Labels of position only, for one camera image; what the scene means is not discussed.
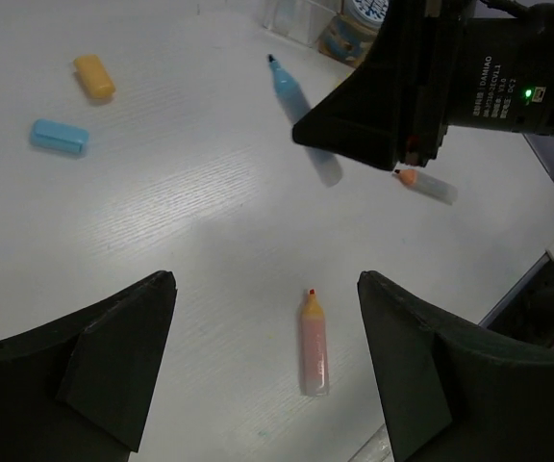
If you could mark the orange marker cap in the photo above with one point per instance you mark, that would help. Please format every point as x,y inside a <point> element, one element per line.
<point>94,77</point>

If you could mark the pink orange highlighter marker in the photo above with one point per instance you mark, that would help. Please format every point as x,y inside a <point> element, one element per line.
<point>312,323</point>

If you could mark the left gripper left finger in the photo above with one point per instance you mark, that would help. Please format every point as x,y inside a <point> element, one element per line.
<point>79,388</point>

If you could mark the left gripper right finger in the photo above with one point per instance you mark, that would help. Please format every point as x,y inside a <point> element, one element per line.
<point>450,389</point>

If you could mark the clear plastic container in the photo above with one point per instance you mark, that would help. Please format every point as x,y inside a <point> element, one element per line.
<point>302,21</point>

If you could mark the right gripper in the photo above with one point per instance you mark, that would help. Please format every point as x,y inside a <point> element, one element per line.
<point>502,79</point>

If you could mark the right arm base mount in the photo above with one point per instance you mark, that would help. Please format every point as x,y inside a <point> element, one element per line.
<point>526,312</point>

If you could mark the blue marker cap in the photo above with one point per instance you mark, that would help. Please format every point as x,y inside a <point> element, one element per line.
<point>57,136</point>

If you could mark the orange tip clear marker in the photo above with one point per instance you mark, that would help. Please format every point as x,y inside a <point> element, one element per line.
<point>425,184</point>

